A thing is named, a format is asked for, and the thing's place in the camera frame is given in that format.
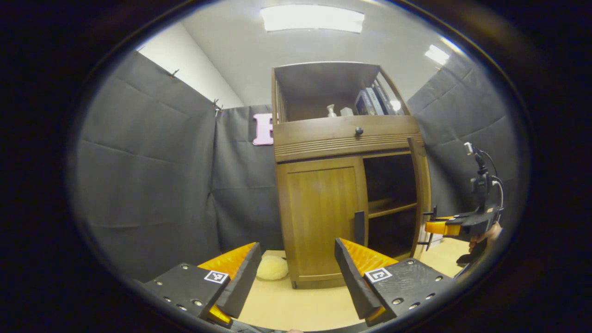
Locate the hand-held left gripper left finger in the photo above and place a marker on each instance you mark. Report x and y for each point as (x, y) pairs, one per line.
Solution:
(240, 286)

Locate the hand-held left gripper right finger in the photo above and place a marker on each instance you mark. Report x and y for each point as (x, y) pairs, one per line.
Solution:
(354, 282)

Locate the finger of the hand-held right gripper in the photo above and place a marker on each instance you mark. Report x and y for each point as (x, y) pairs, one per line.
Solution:
(441, 228)
(445, 217)

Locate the wooden cabinet door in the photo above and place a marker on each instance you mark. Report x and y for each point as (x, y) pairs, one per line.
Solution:
(319, 212)
(421, 185)

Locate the wooden double-door shoe cabinet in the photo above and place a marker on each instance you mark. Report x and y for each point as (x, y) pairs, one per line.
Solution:
(323, 83)

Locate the pale yellow fluffy ball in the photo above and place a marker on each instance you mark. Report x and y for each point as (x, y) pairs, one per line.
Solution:
(272, 268)

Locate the small ceiling light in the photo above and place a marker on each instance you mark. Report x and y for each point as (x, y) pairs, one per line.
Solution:
(395, 105)
(437, 54)

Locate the light grey book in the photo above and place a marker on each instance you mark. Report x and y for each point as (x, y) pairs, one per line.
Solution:
(373, 102)

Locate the black backdrop cloth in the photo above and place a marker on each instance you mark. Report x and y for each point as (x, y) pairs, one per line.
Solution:
(148, 185)

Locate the dark blue book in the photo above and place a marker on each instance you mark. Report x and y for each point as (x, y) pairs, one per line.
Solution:
(360, 104)

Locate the small white box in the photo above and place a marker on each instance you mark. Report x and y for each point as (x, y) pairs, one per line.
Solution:
(346, 112)

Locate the wooden drawer with black knob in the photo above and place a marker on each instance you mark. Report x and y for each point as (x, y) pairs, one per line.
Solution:
(314, 132)

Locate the large ceiling light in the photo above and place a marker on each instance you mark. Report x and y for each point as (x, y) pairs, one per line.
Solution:
(312, 18)

